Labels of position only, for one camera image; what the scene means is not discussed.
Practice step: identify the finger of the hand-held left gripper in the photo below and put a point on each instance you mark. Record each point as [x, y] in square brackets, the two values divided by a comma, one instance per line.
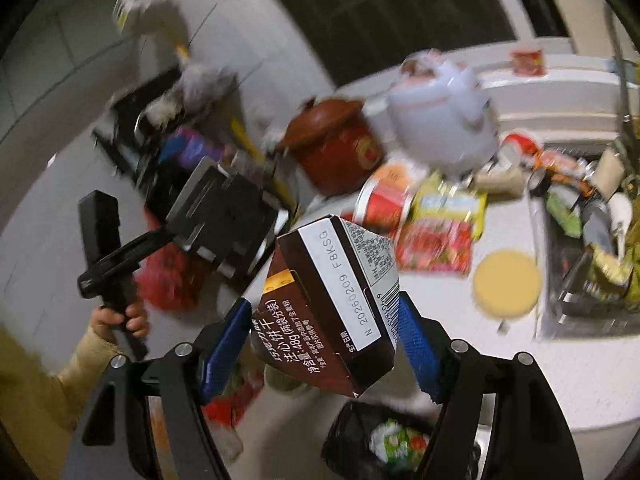
[147, 247]

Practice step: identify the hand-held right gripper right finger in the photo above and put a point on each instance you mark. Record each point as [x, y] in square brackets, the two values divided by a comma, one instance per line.
[415, 350]

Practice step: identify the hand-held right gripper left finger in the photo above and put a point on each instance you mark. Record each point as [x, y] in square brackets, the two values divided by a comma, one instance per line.
[225, 355]

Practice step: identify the black plastic box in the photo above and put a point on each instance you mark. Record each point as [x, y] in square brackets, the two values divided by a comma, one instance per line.
[220, 220]

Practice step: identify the brown cookie box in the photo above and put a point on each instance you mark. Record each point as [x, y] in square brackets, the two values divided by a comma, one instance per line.
[325, 310]

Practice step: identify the trash bin with black bag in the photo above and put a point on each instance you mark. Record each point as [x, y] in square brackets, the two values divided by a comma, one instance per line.
[350, 440]

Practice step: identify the person's left forearm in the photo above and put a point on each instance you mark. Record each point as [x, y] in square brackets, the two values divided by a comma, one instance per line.
[45, 400]

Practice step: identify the person's left hand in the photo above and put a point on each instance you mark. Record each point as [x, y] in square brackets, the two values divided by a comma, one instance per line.
[135, 322]

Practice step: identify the red plastic bag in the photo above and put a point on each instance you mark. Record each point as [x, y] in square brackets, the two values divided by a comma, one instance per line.
[170, 275]

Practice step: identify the green wrapper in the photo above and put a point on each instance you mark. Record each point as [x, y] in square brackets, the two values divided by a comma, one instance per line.
[397, 442]

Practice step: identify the red snack packet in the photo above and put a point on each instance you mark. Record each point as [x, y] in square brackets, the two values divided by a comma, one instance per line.
[435, 247]

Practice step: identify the purple packet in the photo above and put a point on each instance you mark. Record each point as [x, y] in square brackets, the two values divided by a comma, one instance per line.
[195, 150]

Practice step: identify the yellow round lid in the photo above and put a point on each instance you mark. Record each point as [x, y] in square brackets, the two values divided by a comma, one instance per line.
[507, 285]

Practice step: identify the yellow green snack packet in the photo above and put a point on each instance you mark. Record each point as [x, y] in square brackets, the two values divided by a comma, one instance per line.
[450, 207]

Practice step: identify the red instant noodle cup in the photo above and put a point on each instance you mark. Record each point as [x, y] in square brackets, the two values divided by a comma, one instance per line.
[387, 200]

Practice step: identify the beige paper cup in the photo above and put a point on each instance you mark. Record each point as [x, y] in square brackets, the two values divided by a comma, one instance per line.
[500, 180]

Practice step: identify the red white cup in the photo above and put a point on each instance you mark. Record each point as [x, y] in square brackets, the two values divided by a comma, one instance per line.
[520, 147]

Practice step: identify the white rice cooker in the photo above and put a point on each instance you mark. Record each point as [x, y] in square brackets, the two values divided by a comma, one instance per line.
[445, 110]

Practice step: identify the red tin can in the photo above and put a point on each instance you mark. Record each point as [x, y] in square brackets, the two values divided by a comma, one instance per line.
[527, 60]

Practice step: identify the metal faucet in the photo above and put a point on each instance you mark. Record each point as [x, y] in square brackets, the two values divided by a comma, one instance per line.
[620, 75]

